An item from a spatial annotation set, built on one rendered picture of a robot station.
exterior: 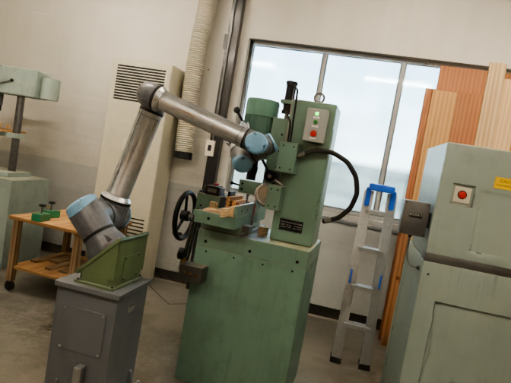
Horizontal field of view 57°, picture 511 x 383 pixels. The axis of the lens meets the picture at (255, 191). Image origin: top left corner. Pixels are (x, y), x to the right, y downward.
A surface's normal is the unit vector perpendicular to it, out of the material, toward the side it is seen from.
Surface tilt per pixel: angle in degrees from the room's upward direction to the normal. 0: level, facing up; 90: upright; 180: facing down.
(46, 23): 90
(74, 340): 90
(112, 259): 90
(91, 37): 90
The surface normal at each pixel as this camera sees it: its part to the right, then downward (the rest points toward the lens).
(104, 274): -0.25, 0.04
